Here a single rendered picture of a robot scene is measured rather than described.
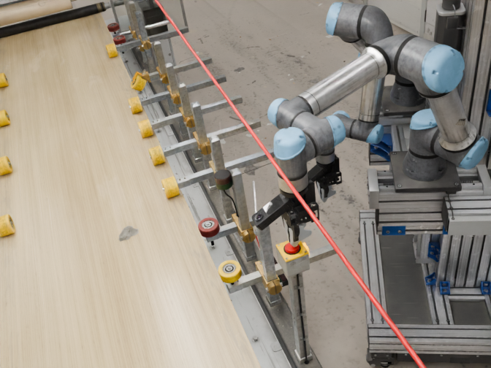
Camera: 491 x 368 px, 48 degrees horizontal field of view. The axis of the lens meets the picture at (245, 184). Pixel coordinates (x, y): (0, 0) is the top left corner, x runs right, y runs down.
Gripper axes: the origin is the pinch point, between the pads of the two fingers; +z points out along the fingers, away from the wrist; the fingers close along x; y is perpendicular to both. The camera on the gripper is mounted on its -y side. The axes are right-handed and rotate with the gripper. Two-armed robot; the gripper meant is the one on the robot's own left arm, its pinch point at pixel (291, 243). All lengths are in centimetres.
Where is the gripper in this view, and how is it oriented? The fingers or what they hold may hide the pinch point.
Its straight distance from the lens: 151.7
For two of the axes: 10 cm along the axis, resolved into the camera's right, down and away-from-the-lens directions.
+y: 9.3, -3.1, 1.9
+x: -3.4, -5.6, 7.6
